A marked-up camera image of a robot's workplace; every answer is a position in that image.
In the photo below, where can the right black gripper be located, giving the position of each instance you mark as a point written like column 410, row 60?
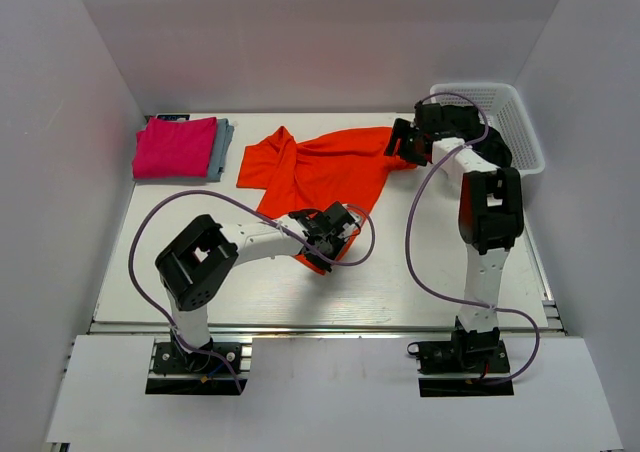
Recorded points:
column 403, row 129

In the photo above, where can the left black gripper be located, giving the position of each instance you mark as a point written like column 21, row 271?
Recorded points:
column 340, row 241

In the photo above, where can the orange t shirt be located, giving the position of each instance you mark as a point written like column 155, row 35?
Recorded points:
column 348, row 166

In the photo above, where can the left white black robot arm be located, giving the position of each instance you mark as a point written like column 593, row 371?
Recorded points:
column 193, row 267

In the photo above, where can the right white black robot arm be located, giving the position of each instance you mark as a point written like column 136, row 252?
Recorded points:
column 459, row 141

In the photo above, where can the black t shirt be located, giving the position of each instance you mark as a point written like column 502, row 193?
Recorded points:
column 465, row 122

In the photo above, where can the white plastic basket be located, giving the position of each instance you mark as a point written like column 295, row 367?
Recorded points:
column 505, row 113

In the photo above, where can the folded grey blue t shirt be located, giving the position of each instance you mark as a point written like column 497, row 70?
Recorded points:
column 222, row 142

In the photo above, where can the folded pink t shirt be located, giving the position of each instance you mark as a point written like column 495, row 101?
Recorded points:
column 170, row 149

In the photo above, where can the dark blue label plate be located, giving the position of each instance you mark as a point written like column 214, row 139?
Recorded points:
column 173, row 117

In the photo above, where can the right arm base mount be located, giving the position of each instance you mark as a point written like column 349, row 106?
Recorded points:
column 469, row 364

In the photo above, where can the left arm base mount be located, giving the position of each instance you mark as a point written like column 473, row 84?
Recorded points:
column 175, row 371

